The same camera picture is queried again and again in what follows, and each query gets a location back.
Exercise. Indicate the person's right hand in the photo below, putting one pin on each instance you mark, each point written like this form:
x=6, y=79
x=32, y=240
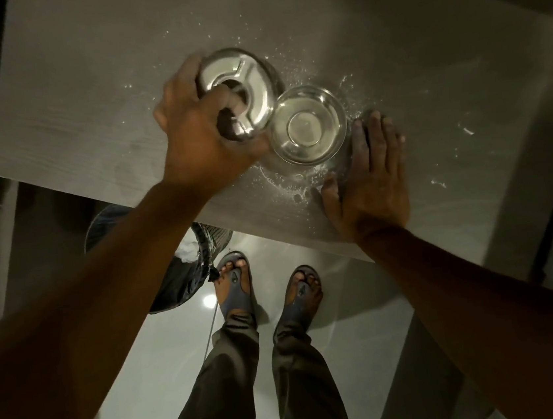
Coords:
x=374, y=195

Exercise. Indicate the person's left hand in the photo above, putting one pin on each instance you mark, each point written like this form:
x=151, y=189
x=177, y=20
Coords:
x=194, y=141

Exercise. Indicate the person's right thumb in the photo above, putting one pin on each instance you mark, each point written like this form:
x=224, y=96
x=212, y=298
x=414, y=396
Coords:
x=332, y=195

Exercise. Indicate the person's right little finger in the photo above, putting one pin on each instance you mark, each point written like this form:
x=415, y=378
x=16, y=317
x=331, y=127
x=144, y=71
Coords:
x=401, y=153

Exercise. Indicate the person's right middle finger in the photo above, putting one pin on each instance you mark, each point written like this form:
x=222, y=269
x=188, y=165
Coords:
x=376, y=136

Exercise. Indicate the person's left thumb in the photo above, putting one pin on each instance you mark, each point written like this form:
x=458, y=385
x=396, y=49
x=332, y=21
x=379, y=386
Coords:
x=253, y=147

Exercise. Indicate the person's left forearm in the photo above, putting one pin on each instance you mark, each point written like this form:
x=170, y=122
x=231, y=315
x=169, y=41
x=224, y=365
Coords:
x=94, y=312

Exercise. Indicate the person's right forearm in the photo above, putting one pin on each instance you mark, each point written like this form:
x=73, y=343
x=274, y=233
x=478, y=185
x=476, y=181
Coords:
x=493, y=321

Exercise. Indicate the white dough scrap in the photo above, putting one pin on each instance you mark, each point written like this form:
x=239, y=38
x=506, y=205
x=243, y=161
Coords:
x=468, y=131
x=437, y=183

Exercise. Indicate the round steel bowl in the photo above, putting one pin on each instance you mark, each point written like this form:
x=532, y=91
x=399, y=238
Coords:
x=307, y=126

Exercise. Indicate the person's right grey sandal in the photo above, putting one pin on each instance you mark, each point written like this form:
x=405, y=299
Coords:
x=300, y=298

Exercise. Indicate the person's grey sandal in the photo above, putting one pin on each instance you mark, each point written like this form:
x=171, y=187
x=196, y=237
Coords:
x=300, y=298
x=236, y=296

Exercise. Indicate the crumpled white paper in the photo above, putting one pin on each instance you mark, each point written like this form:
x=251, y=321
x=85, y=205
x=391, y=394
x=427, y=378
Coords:
x=189, y=250

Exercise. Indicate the person's left grey sandal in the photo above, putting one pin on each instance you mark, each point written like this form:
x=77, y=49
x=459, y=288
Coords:
x=236, y=296

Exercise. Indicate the mesh bin with black bag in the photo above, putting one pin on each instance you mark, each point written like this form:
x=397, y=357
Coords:
x=184, y=277

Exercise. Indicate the person's grey trousers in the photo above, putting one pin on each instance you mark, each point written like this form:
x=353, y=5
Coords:
x=228, y=396

